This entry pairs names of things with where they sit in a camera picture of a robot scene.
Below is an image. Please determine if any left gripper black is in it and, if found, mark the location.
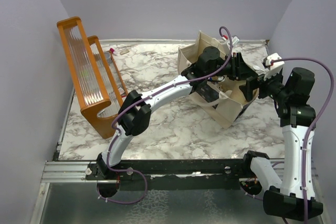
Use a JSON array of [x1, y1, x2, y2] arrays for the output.
[[206, 52, 258, 81]]

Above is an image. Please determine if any beige canvas tote bag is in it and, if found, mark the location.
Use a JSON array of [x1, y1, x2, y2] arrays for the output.
[[177, 31, 259, 129]]

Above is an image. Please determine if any small pink white tube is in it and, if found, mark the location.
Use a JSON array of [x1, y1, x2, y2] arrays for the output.
[[109, 48, 116, 54]]

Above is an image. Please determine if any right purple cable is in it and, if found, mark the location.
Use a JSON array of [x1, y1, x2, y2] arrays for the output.
[[243, 56, 335, 224]]

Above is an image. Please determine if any grey tape roll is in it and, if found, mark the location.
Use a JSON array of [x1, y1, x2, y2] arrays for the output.
[[104, 51, 113, 65]]

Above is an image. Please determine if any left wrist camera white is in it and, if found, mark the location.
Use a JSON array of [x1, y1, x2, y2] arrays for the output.
[[222, 35, 240, 48]]

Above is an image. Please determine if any tall orange wooden rack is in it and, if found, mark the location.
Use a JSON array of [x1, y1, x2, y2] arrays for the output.
[[57, 16, 124, 138]]

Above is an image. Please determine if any short orange wooden rack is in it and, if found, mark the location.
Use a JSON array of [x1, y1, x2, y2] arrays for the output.
[[88, 36, 128, 99]]

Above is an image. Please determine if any green bottle cream lid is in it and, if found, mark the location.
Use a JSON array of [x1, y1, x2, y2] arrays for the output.
[[225, 90, 232, 96]]

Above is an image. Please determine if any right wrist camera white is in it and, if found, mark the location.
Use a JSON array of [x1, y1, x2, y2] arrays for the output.
[[262, 53, 285, 81]]

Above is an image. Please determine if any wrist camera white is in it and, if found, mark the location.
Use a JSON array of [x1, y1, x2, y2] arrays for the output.
[[262, 53, 285, 81], [222, 35, 240, 48]]

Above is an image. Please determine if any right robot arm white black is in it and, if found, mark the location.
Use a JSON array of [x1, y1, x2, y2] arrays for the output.
[[239, 67, 323, 221]]

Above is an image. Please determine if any aluminium frame rail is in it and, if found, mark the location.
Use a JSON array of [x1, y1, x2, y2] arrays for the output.
[[40, 159, 320, 184]]

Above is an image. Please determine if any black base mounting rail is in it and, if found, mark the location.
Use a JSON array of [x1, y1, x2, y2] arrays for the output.
[[86, 159, 256, 191]]

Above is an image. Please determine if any beige pump lotion bottle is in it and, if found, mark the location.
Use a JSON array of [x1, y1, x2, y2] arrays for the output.
[[253, 65, 265, 72]]

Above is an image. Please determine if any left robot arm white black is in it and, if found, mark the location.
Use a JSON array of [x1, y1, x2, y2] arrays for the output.
[[97, 46, 258, 179]]

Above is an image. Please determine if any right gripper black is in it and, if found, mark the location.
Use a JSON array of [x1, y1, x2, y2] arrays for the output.
[[240, 66, 290, 102]]

